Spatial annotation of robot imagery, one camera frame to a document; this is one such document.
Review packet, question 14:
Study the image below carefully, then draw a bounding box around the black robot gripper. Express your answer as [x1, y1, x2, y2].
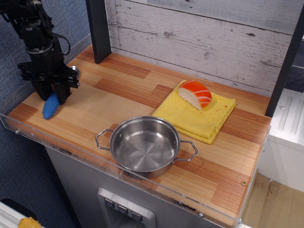
[17, 47, 80, 105]

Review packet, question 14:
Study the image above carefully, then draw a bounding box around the blue handled metal spoon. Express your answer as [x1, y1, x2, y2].
[42, 65, 80, 119]

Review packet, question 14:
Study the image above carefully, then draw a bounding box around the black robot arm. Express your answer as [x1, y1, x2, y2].
[0, 0, 80, 104]

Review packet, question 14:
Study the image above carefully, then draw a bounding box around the stainless steel pot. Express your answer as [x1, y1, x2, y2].
[107, 116, 183, 179]

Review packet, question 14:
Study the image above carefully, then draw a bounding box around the clear acrylic table guard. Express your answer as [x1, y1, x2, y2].
[0, 33, 271, 226]

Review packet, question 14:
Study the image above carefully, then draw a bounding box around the grey cabinet with buttons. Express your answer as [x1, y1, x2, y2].
[46, 147, 217, 228]

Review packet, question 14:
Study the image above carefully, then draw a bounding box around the yellow object at corner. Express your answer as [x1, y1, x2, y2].
[17, 217, 42, 228]

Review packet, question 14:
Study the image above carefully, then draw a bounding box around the salmon nigiri sushi toy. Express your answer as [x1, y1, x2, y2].
[178, 81, 212, 110]

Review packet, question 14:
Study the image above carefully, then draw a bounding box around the yellow folded cloth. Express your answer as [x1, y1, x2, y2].
[152, 80, 236, 144]

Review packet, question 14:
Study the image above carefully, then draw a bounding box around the white ridged appliance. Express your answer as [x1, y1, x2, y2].
[258, 89, 304, 191]

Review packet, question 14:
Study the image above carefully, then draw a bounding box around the black right vertical post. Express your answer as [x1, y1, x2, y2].
[265, 6, 304, 117]

